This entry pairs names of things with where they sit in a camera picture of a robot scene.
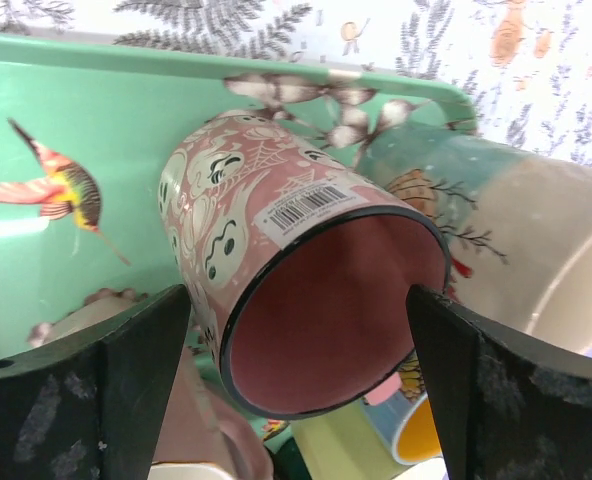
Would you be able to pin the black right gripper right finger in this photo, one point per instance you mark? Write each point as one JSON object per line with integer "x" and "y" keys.
{"x": 505, "y": 404}

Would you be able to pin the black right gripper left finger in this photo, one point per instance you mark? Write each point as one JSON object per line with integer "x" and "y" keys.
{"x": 91, "y": 405}

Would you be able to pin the blue butterfly mug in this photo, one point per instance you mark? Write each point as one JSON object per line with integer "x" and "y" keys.
{"x": 400, "y": 413}

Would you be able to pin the beige floral mug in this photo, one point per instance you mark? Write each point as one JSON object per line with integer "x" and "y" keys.
{"x": 518, "y": 225}

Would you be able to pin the lime green mug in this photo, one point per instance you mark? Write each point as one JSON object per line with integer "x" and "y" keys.
{"x": 342, "y": 445}

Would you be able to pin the dark green mug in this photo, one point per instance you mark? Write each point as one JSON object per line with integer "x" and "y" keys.
{"x": 288, "y": 463}

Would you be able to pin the pink round mug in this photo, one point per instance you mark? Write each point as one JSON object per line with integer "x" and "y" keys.
{"x": 298, "y": 267}

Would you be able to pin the pink octagonal mug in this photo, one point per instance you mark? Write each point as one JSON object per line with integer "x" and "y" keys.
{"x": 202, "y": 437}

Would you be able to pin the green floral tray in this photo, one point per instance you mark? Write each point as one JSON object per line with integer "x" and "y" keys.
{"x": 119, "y": 112}

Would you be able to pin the floral table mat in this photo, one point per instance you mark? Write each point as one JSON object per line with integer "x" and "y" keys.
{"x": 527, "y": 65}

